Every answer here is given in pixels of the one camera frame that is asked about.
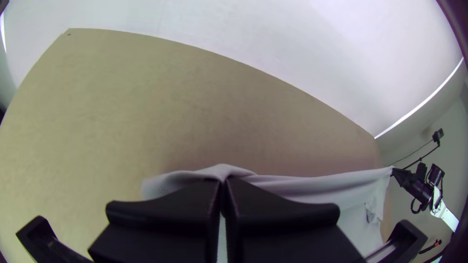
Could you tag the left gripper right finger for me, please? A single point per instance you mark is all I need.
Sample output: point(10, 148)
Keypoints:
point(285, 226)

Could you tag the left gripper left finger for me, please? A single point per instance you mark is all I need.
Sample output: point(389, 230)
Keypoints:
point(164, 226)

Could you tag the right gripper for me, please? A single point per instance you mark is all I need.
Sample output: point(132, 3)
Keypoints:
point(413, 186)

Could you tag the grey t-shirt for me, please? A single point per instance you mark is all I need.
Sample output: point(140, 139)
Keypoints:
point(321, 190)

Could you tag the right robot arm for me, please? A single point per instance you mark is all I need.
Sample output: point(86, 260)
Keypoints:
point(446, 213)

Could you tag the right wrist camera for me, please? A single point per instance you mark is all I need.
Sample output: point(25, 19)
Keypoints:
point(436, 175)

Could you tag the black camera stand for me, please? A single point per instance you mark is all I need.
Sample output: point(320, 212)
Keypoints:
point(438, 134)

